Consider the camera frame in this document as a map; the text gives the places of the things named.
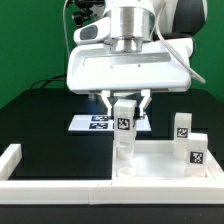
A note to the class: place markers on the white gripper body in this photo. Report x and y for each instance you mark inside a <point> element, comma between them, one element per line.
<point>92,68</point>

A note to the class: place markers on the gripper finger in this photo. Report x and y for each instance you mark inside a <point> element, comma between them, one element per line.
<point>146,99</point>
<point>105,96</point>

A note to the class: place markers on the white square table top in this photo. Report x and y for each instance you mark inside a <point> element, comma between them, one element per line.
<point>154,159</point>

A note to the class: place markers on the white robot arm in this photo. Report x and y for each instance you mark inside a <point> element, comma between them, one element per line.
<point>136,46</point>

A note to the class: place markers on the white U-shaped obstacle fence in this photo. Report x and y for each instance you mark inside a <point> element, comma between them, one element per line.
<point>208,190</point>

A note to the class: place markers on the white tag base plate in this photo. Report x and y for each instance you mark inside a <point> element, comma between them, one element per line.
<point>101,122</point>

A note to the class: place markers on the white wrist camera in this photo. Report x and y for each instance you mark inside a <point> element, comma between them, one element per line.
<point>93,33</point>

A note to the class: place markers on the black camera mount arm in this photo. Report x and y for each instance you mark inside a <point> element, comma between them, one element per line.
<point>85,11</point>

